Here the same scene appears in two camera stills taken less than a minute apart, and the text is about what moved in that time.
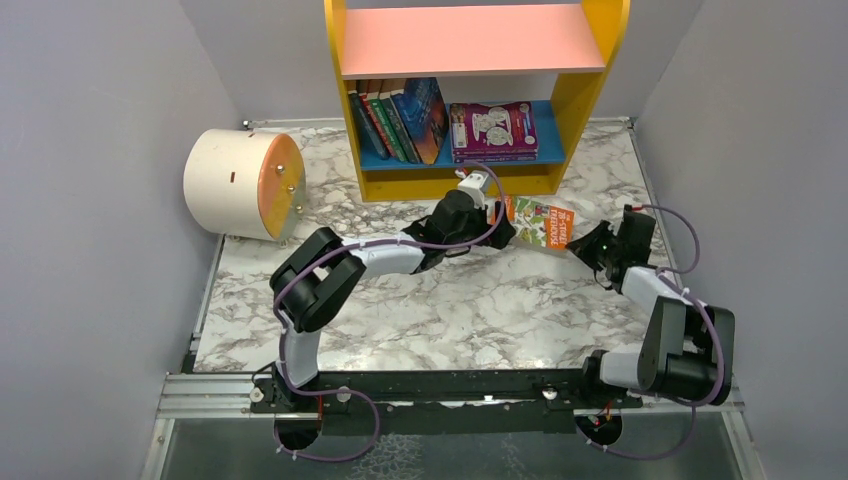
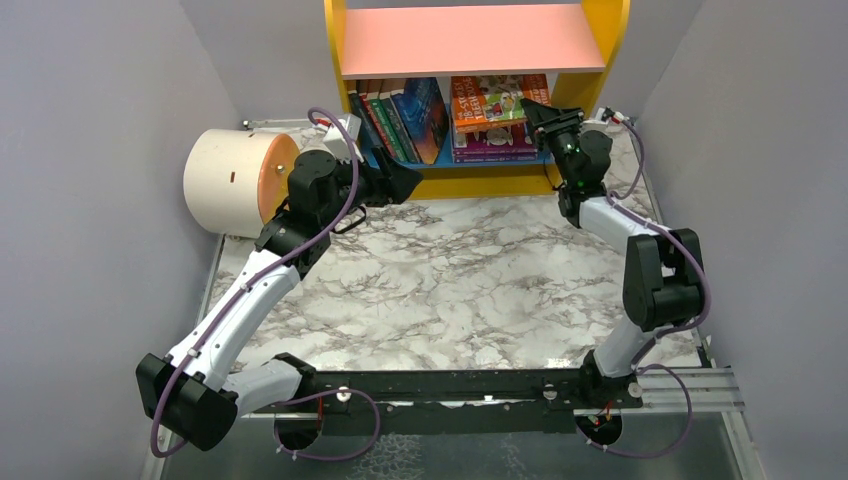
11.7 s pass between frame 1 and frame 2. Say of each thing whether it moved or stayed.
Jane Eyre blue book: stayed
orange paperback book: moved
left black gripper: moved
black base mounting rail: stayed
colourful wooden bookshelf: stayed
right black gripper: moved
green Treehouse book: stayed
